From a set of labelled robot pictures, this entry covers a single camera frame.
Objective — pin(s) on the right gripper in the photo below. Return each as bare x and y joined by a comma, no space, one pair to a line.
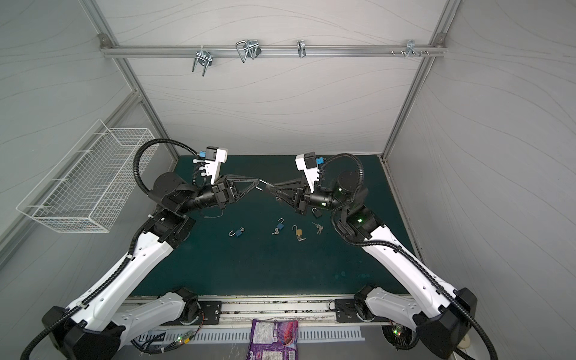
301,196

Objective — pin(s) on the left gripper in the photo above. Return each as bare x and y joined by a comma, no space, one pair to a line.
224,193

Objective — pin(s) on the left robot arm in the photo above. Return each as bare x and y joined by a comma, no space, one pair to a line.
89,327

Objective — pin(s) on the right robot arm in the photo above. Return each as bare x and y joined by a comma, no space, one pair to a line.
438,314

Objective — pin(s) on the gold padlock with key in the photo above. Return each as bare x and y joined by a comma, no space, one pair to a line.
298,233

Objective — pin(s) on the blue padlock with keys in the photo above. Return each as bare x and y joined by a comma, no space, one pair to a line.
279,227

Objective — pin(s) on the small blue padlock left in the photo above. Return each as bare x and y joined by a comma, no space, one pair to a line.
237,233

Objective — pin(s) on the green table mat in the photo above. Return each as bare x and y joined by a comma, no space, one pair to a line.
210,263

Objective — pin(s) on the metal hook clamp left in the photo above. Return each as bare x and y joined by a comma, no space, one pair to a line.
203,59

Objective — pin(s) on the metal hook clamp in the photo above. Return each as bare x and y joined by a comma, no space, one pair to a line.
248,49
410,51
203,59

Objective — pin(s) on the metal hook clamp middle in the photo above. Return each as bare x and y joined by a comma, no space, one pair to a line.
248,49

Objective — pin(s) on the purple snack bag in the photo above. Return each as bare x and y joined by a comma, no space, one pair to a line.
273,340

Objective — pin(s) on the metal hook clamp right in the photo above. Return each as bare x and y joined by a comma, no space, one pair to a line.
410,51

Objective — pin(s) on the black cooling fan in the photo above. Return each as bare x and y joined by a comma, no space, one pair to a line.
400,336

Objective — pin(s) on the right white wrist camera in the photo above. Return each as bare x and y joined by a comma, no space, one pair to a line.
307,163

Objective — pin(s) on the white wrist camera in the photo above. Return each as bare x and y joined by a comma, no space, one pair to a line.
212,159
307,163

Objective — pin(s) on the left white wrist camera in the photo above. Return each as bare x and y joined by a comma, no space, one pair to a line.
212,159

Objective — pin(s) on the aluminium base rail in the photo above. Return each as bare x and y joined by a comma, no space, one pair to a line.
308,310

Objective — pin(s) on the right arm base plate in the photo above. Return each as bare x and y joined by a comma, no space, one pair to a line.
349,310

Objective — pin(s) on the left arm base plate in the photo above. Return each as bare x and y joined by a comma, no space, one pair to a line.
197,312

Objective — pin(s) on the metal ring clamp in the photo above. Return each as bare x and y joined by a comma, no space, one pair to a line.
301,49

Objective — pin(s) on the white wire basket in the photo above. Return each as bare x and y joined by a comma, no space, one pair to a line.
87,189

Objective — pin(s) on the white cable duct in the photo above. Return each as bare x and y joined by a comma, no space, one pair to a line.
306,335

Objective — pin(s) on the aluminium top rail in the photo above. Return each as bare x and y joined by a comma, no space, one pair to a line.
268,51

